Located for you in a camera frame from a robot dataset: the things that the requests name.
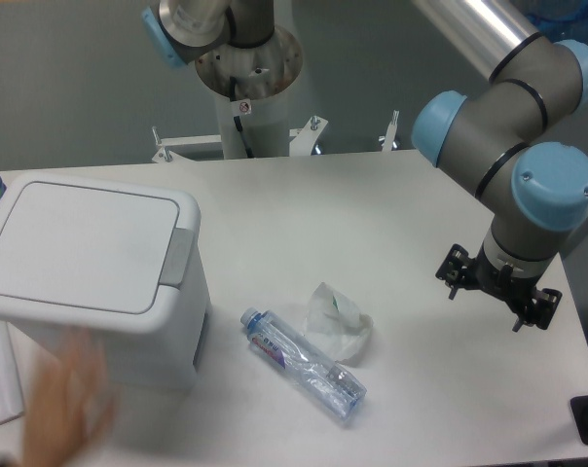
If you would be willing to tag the blurred bare human hand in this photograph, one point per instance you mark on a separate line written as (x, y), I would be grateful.
(70, 407)

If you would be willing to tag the crumpled white paper wrapper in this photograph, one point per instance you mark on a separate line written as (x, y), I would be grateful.
(333, 323)

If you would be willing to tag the blue water jug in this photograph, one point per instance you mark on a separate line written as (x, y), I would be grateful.
(559, 20)

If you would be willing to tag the white push-lid trash can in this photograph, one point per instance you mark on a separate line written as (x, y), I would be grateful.
(119, 260)

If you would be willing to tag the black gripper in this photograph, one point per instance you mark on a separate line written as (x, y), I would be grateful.
(494, 273)

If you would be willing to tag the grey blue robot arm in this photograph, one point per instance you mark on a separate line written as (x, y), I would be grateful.
(493, 147)

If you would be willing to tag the crushed clear plastic bottle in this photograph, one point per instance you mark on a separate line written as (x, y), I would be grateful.
(328, 382)

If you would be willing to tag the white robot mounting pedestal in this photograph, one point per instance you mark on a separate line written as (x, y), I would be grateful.
(251, 92)

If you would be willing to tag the second grey blue robot arm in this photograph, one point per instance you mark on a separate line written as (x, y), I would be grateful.
(183, 31)

